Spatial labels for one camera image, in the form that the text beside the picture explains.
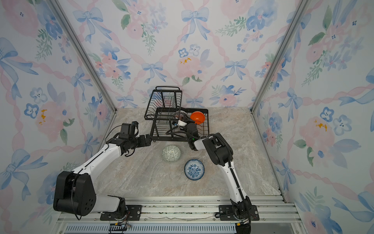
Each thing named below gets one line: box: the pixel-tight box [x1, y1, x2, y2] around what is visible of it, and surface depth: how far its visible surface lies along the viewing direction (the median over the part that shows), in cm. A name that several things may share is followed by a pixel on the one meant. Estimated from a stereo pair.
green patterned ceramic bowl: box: [161, 144, 182, 162], surface depth 95 cm
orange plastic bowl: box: [189, 111, 206, 125], surface depth 109 cm
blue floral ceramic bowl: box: [184, 158, 206, 181], surface depth 86 cm
